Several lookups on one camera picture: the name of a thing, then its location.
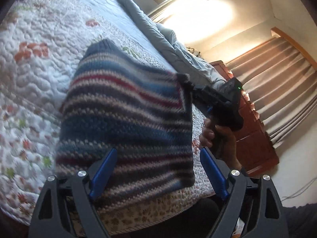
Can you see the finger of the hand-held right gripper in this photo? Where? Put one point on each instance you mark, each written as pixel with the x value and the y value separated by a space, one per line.
pixel 185 80

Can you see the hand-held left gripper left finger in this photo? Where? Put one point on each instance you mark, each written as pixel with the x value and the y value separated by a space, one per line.
pixel 104 171

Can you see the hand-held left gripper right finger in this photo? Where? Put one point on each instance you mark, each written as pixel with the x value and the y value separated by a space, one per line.
pixel 213 172

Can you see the striped knit sweater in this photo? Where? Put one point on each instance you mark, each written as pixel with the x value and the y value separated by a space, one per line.
pixel 126 119

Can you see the person's right hand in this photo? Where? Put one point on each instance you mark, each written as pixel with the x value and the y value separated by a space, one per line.
pixel 223 141

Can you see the wooden bed footboard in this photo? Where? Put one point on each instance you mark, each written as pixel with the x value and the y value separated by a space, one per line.
pixel 257 141

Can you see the grey duvet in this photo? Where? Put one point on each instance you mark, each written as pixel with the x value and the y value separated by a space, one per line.
pixel 158 32

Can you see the beige pleated curtain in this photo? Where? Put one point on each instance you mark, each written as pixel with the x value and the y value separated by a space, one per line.
pixel 279 84

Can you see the bright window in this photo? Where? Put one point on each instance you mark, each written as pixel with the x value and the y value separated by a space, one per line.
pixel 198 12

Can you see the floral quilted bedspread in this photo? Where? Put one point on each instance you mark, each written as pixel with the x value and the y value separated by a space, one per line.
pixel 34 79

